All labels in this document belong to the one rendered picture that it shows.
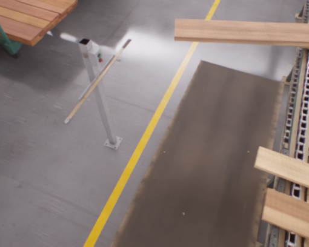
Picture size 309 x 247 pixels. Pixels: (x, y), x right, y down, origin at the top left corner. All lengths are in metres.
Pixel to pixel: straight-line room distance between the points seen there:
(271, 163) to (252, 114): 1.39
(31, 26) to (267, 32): 2.61
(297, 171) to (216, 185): 0.94
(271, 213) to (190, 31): 1.63
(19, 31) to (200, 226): 2.88
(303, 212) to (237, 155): 1.16
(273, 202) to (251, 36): 1.46
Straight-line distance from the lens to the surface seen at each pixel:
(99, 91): 2.00
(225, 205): 2.50
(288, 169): 1.79
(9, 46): 3.49
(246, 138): 2.87
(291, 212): 1.69
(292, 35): 2.66
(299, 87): 2.35
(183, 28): 2.47
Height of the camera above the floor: 2.34
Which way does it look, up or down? 55 degrees down
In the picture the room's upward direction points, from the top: 1 degrees clockwise
